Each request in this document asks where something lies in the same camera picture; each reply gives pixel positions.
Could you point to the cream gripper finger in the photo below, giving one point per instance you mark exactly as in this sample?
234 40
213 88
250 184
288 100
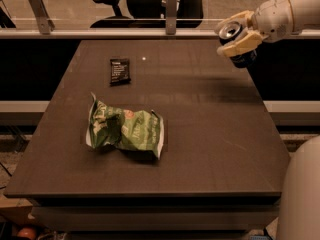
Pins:
246 42
244 18

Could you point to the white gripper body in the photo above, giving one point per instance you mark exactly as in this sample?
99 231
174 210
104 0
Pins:
272 18

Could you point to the blue pepsi can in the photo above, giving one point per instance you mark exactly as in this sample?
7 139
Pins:
241 59

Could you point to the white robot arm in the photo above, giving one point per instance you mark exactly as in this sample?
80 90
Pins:
242 33

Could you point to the black office chair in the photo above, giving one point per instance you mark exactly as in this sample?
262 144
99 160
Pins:
150 14

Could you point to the small black snack packet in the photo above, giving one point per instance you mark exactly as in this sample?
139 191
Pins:
120 72

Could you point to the green crumpled chip bag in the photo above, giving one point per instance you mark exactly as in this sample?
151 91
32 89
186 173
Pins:
124 129

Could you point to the orange ball under table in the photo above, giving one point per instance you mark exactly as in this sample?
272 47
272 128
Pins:
27 232

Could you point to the grey middle railing bracket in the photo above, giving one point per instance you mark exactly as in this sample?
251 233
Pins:
171 6

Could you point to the grey railing bracket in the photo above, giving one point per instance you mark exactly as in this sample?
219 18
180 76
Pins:
171 6
44 23

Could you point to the grey left railing bracket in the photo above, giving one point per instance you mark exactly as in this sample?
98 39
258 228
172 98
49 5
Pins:
44 23

